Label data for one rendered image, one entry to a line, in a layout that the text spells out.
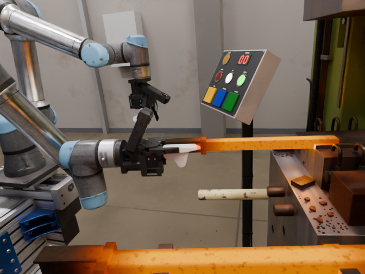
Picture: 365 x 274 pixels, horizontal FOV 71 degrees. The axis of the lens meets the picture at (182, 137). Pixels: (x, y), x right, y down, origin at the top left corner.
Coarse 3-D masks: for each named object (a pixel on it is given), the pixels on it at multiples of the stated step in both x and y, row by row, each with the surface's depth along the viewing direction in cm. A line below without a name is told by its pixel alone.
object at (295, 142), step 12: (168, 144) 63; (204, 144) 61; (216, 144) 62; (228, 144) 62; (240, 144) 61; (252, 144) 61; (264, 144) 61; (276, 144) 60; (288, 144) 60; (300, 144) 60; (312, 144) 59
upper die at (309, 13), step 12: (312, 0) 57; (324, 0) 51; (336, 0) 46; (348, 0) 44; (360, 0) 44; (312, 12) 57; (324, 12) 51; (336, 12) 46; (348, 12) 46; (360, 12) 49
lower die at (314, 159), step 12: (300, 132) 72; (312, 132) 72; (324, 132) 71; (336, 132) 70; (348, 132) 67; (360, 132) 66; (324, 144) 58; (348, 144) 57; (300, 156) 69; (312, 156) 60; (324, 156) 54; (336, 156) 54; (348, 156) 54; (360, 156) 53; (312, 168) 61; (324, 168) 55; (348, 168) 54
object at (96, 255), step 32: (64, 256) 32; (96, 256) 31; (128, 256) 32; (160, 256) 32; (192, 256) 32; (224, 256) 31; (256, 256) 31; (288, 256) 30; (320, 256) 30; (352, 256) 30
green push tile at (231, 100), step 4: (228, 96) 106; (232, 96) 103; (236, 96) 100; (228, 100) 105; (232, 100) 102; (236, 100) 100; (224, 104) 106; (228, 104) 104; (232, 104) 101; (224, 108) 105; (228, 108) 103; (232, 108) 100
